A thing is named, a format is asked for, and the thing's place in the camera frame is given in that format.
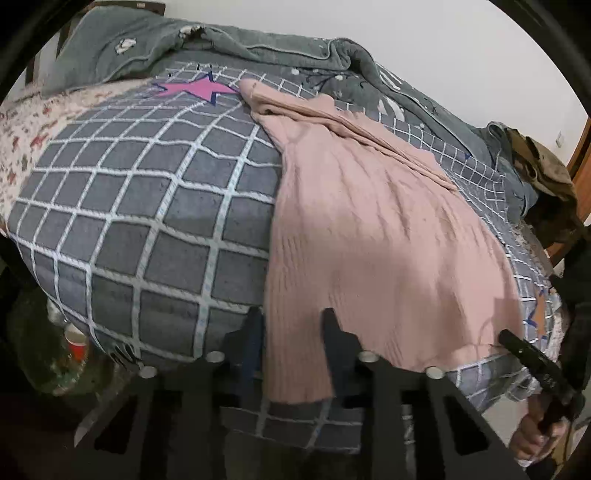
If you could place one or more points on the dark wooden chair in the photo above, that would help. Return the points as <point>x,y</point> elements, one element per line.
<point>563,254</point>

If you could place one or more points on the dark wooden headboard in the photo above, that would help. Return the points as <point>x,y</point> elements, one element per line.
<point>41,55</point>

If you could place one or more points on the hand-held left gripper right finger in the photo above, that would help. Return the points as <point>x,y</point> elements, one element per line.
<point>332,350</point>

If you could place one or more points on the person's right hand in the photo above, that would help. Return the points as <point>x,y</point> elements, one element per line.
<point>528,438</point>

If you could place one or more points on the grey-green floral quilt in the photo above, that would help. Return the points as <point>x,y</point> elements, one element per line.
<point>277,46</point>

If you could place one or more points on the orange wooden door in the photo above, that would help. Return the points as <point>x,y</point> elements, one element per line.
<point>582,159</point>

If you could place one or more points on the pink knit sweater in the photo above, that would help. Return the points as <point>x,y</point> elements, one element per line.
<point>369,230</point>

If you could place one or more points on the white wall switch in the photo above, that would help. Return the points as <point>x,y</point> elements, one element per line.
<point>561,139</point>

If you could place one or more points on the dark cloth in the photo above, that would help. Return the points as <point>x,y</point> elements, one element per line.
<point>577,314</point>

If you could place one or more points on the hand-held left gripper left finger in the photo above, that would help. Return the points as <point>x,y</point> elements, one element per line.
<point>251,355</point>

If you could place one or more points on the floral bed sheet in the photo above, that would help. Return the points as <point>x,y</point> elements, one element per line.
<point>27,138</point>

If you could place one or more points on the brown clothes pile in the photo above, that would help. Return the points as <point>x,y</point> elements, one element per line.
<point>549,175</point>

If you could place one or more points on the red cup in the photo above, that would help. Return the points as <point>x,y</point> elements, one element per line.
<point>76,344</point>

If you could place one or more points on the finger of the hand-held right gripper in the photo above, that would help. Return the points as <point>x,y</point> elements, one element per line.
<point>540,369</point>

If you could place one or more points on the grey checked blanket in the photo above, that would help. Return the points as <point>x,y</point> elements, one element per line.
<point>138,207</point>

